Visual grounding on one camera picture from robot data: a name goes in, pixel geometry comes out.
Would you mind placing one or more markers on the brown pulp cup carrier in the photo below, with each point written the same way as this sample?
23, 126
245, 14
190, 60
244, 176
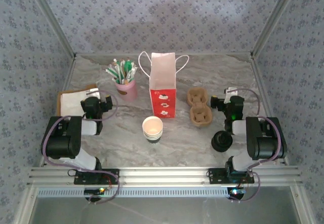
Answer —
199, 106

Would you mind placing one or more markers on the red white paper bag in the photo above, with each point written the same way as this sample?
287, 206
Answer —
163, 102

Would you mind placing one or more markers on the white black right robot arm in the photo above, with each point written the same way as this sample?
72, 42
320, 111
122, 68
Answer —
263, 143

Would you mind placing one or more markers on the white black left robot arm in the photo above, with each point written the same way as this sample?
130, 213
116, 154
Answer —
63, 143

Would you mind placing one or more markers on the pink cup holder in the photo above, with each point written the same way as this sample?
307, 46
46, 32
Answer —
127, 92

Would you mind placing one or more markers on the green white sachet stick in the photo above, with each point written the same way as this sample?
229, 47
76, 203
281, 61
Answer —
132, 73
127, 67
117, 68
111, 72

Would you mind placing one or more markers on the brown cardboard tray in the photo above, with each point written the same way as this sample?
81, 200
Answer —
58, 102

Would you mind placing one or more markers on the small circuit board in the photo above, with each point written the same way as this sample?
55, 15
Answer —
93, 191
236, 191

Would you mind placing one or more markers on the grey metal panel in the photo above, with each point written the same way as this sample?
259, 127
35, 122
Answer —
164, 211

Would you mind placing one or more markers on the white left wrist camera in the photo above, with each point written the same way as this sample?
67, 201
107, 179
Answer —
92, 92

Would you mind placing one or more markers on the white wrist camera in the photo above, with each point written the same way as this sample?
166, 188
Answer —
92, 92
231, 91

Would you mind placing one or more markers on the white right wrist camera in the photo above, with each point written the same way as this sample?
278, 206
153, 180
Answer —
231, 91

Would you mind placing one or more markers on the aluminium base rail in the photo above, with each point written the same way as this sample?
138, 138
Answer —
164, 174

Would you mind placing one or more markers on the aluminium frame post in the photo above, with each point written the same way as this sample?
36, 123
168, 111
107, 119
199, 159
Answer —
53, 18
274, 18

